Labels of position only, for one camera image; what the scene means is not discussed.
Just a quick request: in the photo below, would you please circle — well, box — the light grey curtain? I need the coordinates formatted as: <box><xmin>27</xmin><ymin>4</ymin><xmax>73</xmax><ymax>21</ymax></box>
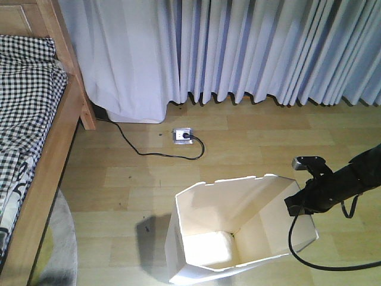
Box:
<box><xmin>60</xmin><ymin>1</ymin><xmax>380</xmax><ymax>123</ymax></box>

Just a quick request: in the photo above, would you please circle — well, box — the wooden bed frame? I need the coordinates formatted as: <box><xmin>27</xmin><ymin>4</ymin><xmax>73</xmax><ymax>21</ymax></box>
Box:
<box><xmin>1</xmin><ymin>1</ymin><xmax>96</xmax><ymax>285</ymax></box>

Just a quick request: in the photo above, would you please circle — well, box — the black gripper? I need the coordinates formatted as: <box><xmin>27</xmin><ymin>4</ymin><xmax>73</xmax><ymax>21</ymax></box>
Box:
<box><xmin>285</xmin><ymin>166</ymin><xmax>351</xmax><ymax>217</ymax></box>

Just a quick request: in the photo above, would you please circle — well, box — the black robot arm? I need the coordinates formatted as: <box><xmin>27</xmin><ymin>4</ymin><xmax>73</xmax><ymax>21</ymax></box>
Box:
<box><xmin>285</xmin><ymin>145</ymin><xmax>380</xmax><ymax>216</ymax></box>

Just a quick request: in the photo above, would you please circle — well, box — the black power cord on floor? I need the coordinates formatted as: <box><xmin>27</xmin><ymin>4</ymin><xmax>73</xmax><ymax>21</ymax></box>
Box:
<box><xmin>96</xmin><ymin>117</ymin><xmax>205</xmax><ymax>160</ymax></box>

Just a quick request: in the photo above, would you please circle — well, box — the white plastic trash bin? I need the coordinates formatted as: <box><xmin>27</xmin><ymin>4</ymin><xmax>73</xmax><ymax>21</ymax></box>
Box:
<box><xmin>165</xmin><ymin>174</ymin><xmax>318</xmax><ymax>285</ymax></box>

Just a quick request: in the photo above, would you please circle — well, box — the silver floor power outlet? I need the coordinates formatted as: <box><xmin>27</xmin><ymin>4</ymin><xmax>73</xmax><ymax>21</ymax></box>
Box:
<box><xmin>172</xmin><ymin>128</ymin><xmax>193</xmax><ymax>145</ymax></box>

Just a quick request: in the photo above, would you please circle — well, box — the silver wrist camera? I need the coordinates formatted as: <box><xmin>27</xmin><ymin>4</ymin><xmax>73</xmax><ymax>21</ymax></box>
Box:
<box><xmin>292</xmin><ymin>156</ymin><xmax>326</xmax><ymax>170</ymax></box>

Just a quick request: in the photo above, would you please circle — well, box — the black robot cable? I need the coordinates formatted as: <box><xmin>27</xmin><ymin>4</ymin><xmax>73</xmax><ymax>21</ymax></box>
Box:
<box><xmin>286</xmin><ymin>193</ymin><xmax>381</xmax><ymax>271</ymax></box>

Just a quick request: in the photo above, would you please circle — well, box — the round grey rug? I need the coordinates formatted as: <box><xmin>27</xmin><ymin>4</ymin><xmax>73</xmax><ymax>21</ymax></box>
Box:
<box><xmin>32</xmin><ymin>190</ymin><xmax>78</xmax><ymax>285</ymax></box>

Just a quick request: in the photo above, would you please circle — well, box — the black white checkered bedding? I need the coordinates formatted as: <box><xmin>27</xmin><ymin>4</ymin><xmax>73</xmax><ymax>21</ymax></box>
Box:
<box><xmin>1</xmin><ymin>35</ymin><xmax>68</xmax><ymax>257</ymax></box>

